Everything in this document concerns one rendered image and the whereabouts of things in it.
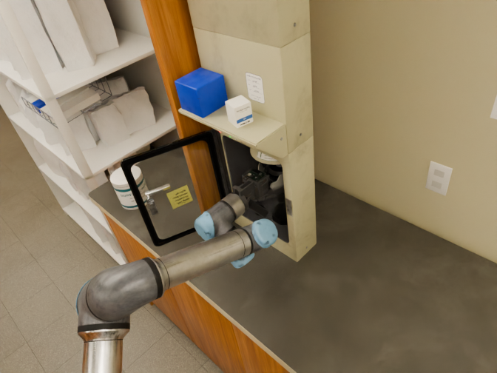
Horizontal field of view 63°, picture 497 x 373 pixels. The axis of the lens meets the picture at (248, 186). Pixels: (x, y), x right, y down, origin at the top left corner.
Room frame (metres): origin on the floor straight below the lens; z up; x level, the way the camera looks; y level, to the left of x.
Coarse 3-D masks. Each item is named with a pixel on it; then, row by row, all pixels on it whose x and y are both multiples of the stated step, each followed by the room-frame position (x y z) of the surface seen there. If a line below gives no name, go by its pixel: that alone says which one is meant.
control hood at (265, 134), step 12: (180, 108) 1.07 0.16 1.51; (204, 120) 0.98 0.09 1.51; (216, 120) 0.97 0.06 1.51; (228, 120) 0.96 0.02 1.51; (264, 120) 0.93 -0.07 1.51; (228, 132) 0.90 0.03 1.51; (240, 132) 0.89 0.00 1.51; (252, 132) 0.88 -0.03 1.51; (264, 132) 0.87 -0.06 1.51; (276, 132) 0.87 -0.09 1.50; (252, 144) 0.83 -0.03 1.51; (264, 144) 0.84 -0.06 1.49; (276, 144) 0.86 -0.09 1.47
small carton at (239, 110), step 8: (240, 96) 0.96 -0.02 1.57; (232, 104) 0.93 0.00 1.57; (240, 104) 0.92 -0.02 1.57; (248, 104) 0.93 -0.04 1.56; (232, 112) 0.92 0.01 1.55; (240, 112) 0.91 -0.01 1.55; (248, 112) 0.92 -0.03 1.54; (232, 120) 0.93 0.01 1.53; (240, 120) 0.91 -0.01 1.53; (248, 120) 0.92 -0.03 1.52
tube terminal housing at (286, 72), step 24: (216, 48) 1.07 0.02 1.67; (240, 48) 1.00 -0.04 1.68; (264, 48) 0.93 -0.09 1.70; (288, 48) 0.91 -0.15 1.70; (216, 72) 1.09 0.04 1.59; (240, 72) 1.01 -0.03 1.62; (264, 72) 0.94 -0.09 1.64; (288, 72) 0.91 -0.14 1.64; (264, 96) 0.95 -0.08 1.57; (288, 96) 0.90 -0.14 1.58; (288, 120) 0.90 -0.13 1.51; (312, 120) 0.96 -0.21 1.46; (288, 144) 0.89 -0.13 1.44; (312, 144) 0.96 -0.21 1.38; (288, 168) 0.89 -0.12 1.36; (312, 168) 0.96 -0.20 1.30; (288, 192) 0.90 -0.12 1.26; (312, 192) 0.95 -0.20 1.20; (240, 216) 1.10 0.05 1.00; (288, 216) 0.91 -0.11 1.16; (312, 216) 0.95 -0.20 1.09; (312, 240) 0.95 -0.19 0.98
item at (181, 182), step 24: (168, 144) 1.08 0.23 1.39; (192, 144) 1.10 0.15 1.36; (144, 168) 1.05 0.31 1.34; (168, 168) 1.07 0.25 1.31; (192, 168) 1.09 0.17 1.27; (144, 192) 1.04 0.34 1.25; (168, 192) 1.06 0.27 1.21; (192, 192) 1.08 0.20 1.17; (216, 192) 1.11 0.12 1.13; (168, 216) 1.05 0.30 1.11; (192, 216) 1.08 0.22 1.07
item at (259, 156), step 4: (252, 152) 1.05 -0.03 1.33; (256, 152) 1.03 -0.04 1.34; (260, 152) 1.01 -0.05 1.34; (252, 156) 1.04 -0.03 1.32; (256, 156) 1.02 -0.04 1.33; (260, 156) 1.01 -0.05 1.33; (264, 156) 1.00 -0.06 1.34; (268, 156) 0.99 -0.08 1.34; (260, 160) 1.00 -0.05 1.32; (264, 160) 1.00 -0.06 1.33; (268, 160) 0.99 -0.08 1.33; (272, 160) 0.98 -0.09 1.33; (276, 160) 0.98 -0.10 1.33
